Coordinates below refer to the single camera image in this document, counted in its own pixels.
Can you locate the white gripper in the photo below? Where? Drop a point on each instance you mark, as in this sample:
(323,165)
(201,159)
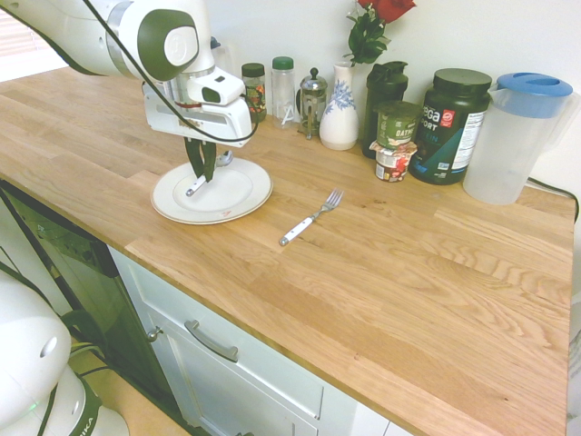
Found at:
(218,122)

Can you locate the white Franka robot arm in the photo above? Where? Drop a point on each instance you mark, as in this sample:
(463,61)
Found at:
(59,36)

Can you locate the white plate gold rim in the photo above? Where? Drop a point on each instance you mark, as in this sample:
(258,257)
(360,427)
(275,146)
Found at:
(236,191)

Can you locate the dark spice jar green lid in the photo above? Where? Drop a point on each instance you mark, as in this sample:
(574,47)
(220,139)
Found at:
(254,91)

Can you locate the clear container blue cap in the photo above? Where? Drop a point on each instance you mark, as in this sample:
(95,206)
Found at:
(224,59)

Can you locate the clear bottle green lid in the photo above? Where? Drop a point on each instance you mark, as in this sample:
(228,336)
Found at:
(283,95)

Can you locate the glass french press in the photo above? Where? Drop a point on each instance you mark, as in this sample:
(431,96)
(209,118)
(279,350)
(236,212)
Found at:
(312,104)

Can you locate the white vase blue pattern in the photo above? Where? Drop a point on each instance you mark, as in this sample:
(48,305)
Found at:
(339,122)

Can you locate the black dishwasher front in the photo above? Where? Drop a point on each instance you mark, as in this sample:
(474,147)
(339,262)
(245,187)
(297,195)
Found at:
(81,272)

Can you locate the silver cabinet knob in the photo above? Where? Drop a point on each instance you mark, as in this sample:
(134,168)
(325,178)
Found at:
(154,334)

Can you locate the red white yogurt cup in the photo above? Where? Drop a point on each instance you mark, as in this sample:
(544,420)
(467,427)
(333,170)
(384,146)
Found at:
(392,163)

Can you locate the black shaker bottle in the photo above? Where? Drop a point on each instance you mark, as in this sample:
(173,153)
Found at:
(386,86)

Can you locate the green oatmeal cup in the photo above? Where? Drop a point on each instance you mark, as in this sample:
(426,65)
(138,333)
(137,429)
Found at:
(398,125)

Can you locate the red rose green leaves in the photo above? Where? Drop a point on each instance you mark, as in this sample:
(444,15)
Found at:
(367,36)

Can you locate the white window blind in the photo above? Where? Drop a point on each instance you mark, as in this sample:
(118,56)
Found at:
(18,41)

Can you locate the white cabinet drawer front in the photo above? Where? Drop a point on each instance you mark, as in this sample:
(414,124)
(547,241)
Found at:
(254,386)

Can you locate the black protein powder tub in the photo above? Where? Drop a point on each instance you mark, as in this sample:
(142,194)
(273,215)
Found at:
(454,136)

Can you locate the clear pitcher blue lid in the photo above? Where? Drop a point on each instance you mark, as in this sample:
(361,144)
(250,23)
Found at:
(508,150)

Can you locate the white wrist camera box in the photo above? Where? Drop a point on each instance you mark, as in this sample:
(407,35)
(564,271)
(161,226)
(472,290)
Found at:
(218,86)

